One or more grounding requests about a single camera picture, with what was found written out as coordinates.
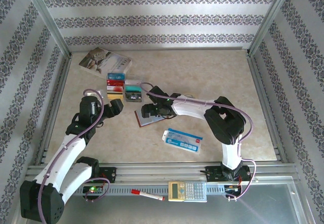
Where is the wired connector board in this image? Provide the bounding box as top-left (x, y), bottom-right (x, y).
top-left (224, 183), bottom-right (242, 196)

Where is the beige calculator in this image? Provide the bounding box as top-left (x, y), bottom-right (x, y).
top-left (168, 181), bottom-right (208, 203)

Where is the green led circuit board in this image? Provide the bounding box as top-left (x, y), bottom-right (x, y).
top-left (83, 185), bottom-right (104, 195)

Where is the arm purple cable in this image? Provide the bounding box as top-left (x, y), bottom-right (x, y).
top-left (140, 81), bottom-right (257, 202)
top-left (36, 88), bottom-right (111, 224)

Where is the aluminium table edge rail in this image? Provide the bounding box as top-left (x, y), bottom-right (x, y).
top-left (247, 52), bottom-right (288, 164)
top-left (34, 53), bottom-right (73, 165)
top-left (68, 47), bottom-right (250, 52)

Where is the aluminium frame post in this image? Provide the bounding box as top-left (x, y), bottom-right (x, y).
top-left (247, 0), bottom-right (302, 57)
top-left (21, 0), bottom-right (73, 58)

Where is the blue card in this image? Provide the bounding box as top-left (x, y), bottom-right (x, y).
top-left (107, 72), bottom-right (126, 80)

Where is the teal card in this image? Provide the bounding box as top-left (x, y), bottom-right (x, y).
top-left (125, 84), bottom-right (142, 93)

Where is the grey metal shelf plate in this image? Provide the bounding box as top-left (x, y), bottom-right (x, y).
top-left (24, 182), bottom-right (313, 224)

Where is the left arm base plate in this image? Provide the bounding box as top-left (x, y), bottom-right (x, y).
top-left (72, 167), bottom-right (117, 184)

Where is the grey slotted cable duct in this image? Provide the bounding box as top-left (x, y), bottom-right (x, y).
top-left (75, 185), bottom-right (244, 197)

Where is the paperback book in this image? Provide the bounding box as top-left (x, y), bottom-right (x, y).
top-left (78, 47), bottom-right (133, 79)

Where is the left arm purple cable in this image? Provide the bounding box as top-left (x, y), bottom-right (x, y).
top-left (36, 88), bottom-right (111, 224)

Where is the clear acrylic card stand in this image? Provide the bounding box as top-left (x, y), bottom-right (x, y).
top-left (105, 72), bottom-right (144, 104)

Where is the red capped marker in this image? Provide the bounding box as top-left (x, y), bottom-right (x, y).
top-left (131, 189), bottom-right (165, 201)

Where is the brown leather card holder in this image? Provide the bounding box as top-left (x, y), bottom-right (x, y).
top-left (134, 108), bottom-right (175, 128)

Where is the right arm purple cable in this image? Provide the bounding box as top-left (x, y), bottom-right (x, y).
top-left (140, 81), bottom-right (257, 202)

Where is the aluminium mounting rail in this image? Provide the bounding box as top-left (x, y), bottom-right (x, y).
top-left (25, 162), bottom-right (299, 184)

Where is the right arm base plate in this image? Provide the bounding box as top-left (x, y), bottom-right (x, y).
top-left (205, 165), bottom-right (253, 183)

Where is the blue white plastic package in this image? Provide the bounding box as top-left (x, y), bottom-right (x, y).
top-left (161, 127), bottom-right (204, 154)

